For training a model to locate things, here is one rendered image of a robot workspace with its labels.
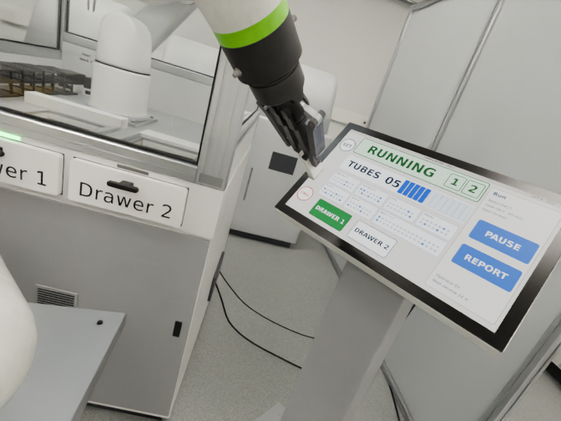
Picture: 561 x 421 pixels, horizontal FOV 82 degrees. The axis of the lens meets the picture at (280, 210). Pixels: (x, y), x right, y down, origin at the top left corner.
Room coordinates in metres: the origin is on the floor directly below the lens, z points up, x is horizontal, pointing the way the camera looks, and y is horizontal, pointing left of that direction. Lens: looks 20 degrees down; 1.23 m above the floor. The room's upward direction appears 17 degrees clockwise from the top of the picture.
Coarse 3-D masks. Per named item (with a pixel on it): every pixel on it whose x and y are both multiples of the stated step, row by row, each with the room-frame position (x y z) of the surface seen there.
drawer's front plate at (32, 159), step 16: (0, 144) 0.71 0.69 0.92; (16, 144) 0.71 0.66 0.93; (0, 160) 0.71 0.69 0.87; (16, 160) 0.71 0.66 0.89; (32, 160) 0.72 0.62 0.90; (48, 160) 0.72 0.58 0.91; (0, 176) 0.71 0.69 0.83; (16, 176) 0.71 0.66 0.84; (32, 176) 0.72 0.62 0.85; (48, 176) 0.72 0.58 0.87; (48, 192) 0.72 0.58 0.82
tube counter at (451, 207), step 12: (384, 180) 0.72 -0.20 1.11; (396, 180) 0.72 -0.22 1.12; (408, 180) 0.71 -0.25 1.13; (396, 192) 0.69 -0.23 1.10; (408, 192) 0.69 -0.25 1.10; (420, 192) 0.68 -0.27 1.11; (432, 192) 0.67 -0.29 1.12; (420, 204) 0.66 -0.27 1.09; (432, 204) 0.65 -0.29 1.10; (444, 204) 0.64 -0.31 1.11; (456, 204) 0.64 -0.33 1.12; (468, 204) 0.63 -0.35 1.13; (456, 216) 0.62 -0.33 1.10
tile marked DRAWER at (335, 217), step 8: (320, 200) 0.72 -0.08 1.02; (312, 208) 0.71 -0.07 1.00; (320, 208) 0.71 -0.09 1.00; (328, 208) 0.70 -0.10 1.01; (336, 208) 0.70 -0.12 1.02; (320, 216) 0.69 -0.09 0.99; (328, 216) 0.68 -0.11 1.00; (336, 216) 0.68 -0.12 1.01; (344, 216) 0.68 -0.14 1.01; (352, 216) 0.67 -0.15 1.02; (328, 224) 0.67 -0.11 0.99; (336, 224) 0.66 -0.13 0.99; (344, 224) 0.66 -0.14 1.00
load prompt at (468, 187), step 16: (368, 144) 0.82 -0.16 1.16; (384, 160) 0.77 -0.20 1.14; (400, 160) 0.76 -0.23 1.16; (416, 160) 0.75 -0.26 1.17; (416, 176) 0.71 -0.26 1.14; (432, 176) 0.70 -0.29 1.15; (448, 176) 0.69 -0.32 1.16; (464, 176) 0.68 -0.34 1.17; (464, 192) 0.65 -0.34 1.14; (480, 192) 0.65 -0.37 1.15
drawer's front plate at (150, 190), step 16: (80, 160) 0.73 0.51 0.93; (80, 176) 0.73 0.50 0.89; (96, 176) 0.73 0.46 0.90; (112, 176) 0.74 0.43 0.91; (128, 176) 0.74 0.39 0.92; (144, 176) 0.76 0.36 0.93; (112, 192) 0.74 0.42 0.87; (128, 192) 0.74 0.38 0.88; (144, 192) 0.75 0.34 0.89; (160, 192) 0.75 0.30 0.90; (176, 192) 0.75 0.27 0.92; (112, 208) 0.74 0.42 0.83; (128, 208) 0.74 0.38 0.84; (144, 208) 0.75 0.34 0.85; (160, 208) 0.75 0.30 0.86; (176, 208) 0.76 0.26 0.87; (176, 224) 0.76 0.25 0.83
